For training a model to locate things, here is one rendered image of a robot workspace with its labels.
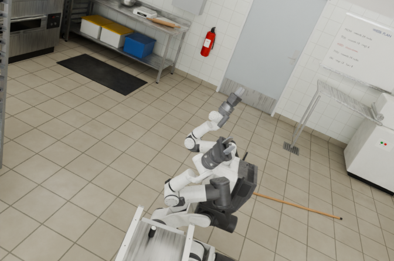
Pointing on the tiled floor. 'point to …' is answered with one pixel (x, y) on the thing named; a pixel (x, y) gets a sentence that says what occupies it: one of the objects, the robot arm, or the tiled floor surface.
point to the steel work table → (155, 62)
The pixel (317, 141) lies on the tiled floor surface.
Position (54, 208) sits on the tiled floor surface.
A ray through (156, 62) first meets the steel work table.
